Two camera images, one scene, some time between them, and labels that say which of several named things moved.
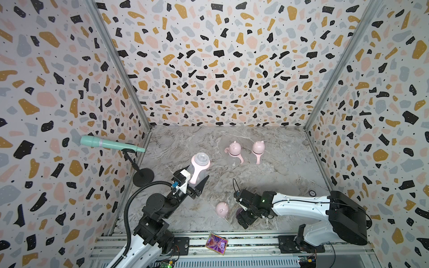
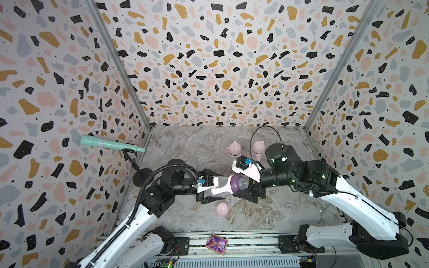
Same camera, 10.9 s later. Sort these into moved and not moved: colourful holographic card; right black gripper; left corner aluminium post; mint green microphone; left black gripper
Moved: right black gripper; left black gripper
Not moved: mint green microphone; colourful holographic card; left corner aluminium post
